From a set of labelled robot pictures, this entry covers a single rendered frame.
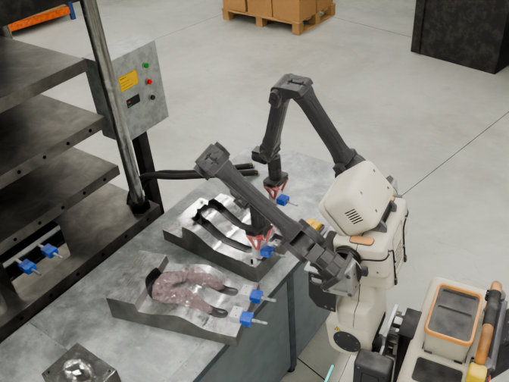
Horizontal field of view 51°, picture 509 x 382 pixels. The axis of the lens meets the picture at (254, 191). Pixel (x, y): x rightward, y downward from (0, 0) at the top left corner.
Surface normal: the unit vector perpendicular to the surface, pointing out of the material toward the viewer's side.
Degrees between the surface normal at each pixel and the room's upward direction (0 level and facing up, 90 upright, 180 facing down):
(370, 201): 48
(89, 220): 0
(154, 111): 90
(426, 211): 0
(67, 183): 0
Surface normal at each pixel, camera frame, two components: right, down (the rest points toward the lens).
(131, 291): -0.07, -0.80
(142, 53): 0.81, 0.30
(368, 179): 0.61, -0.37
